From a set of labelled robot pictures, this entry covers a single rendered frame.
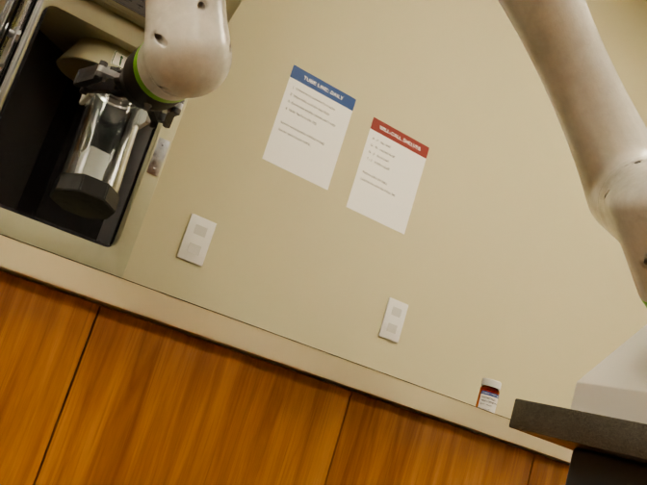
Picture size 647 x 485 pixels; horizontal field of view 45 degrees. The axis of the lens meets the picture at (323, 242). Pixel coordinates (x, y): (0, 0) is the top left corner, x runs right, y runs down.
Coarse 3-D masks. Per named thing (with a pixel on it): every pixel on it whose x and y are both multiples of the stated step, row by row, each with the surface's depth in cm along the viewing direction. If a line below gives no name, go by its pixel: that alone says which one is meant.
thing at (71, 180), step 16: (64, 176) 119; (80, 176) 119; (64, 192) 119; (80, 192) 118; (96, 192) 119; (112, 192) 121; (64, 208) 125; (80, 208) 124; (96, 208) 123; (112, 208) 122
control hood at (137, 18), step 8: (96, 0) 139; (104, 0) 138; (112, 0) 138; (232, 0) 141; (240, 0) 142; (112, 8) 140; (120, 8) 139; (232, 8) 142; (128, 16) 141; (136, 16) 141; (144, 24) 142
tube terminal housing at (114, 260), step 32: (64, 0) 137; (32, 32) 134; (64, 32) 146; (96, 32) 142; (128, 32) 143; (160, 128) 145; (0, 224) 130; (32, 224) 133; (128, 224) 141; (64, 256) 135; (96, 256) 138; (128, 256) 141
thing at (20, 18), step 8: (8, 0) 102; (16, 0) 105; (24, 0) 115; (32, 0) 127; (8, 8) 102; (24, 8) 120; (0, 16) 101; (16, 16) 114; (24, 16) 126; (0, 24) 101; (16, 24) 118; (0, 40) 105; (0, 56) 113; (0, 72) 123
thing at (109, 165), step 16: (96, 96) 125; (112, 96) 125; (96, 112) 124; (112, 112) 124; (128, 112) 126; (80, 128) 124; (96, 128) 123; (112, 128) 123; (128, 128) 126; (80, 144) 122; (96, 144) 122; (112, 144) 123; (128, 144) 126; (80, 160) 120; (96, 160) 121; (112, 160) 122; (128, 160) 127; (96, 176) 120; (112, 176) 122
